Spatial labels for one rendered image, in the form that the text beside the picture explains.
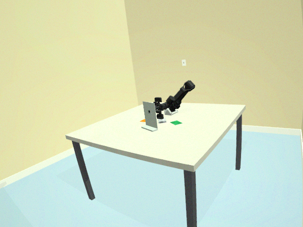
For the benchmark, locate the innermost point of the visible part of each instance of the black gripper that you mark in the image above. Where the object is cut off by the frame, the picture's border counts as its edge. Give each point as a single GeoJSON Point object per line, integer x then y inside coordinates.
{"type": "Point", "coordinates": [159, 107]}

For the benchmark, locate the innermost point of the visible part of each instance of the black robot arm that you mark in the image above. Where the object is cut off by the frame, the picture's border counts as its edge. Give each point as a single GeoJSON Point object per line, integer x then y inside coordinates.
{"type": "Point", "coordinates": [173, 102]}

